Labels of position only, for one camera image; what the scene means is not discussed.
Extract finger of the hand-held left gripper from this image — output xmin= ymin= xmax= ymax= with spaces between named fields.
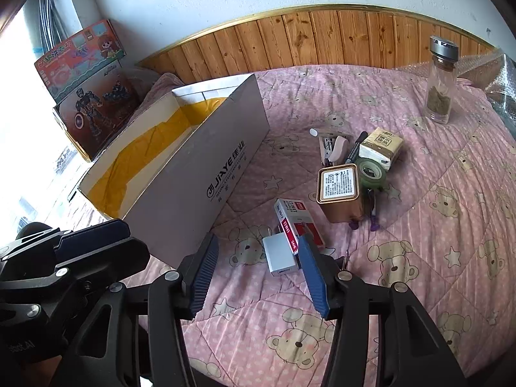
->
xmin=56 ymin=238 xmax=151 ymax=291
xmin=54 ymin=218 xmax=132 ymax=264

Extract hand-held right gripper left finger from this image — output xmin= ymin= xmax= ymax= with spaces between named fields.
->
xmin=60 ymin=232 xmax=220 ymax=387

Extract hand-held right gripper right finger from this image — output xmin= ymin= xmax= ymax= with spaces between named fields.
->
xmin=298 ymin=234 xmax=468 ymax=387

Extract white charger adapter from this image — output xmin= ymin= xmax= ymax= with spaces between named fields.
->
xmin=262 ymin=228 xmax=303 ymax=277

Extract red staple box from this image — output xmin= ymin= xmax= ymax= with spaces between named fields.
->
xmin=274 ymin=198 xmax=327 ymax=255

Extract gold metal tin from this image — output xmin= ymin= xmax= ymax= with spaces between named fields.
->
xmin=316 ymin=164 xmax=365 ymax=223

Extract purple silver action figure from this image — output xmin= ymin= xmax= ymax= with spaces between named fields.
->
xmin=349 ymin=187 xmax=382 ymax=232

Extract green tape roll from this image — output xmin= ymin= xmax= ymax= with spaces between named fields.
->
xmin=357 ymin=157 xmax=390 ymax=192

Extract white cardboard box yellow lining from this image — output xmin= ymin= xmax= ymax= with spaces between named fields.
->
xmin=76 ymin=73 xmax=271 ymax=269

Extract pink stapler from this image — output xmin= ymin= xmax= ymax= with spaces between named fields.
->
xmin=318 ymin=135 xmax=351 ymax=166

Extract black marker pen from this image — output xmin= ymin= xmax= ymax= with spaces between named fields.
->
xmin=344 ymin=131 xmax=368 ymax=164

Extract beige tissue packet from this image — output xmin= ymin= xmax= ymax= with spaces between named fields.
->
xmin=359 ymin=127 xmax=404 ymax=171

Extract dark robot toy box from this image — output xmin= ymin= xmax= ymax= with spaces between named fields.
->
xmin=52 ymin=58 xmax=142 ymax=163

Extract pink bear print blanket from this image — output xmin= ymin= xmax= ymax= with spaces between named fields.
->
xmin=52 ymin=64 xmax=516 ymax=387

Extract red cartoon toy box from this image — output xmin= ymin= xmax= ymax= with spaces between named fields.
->
xmin=34 ymin=19 xmax=126 ymax=103

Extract glass jar with silver lid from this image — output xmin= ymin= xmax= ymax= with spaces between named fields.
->
xmin=424 ymin=35 xmax=460 ymax=124

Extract grey wall pipes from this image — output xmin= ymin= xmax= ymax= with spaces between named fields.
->
xmin=38 ymin=0 xmax=81 ymax=49

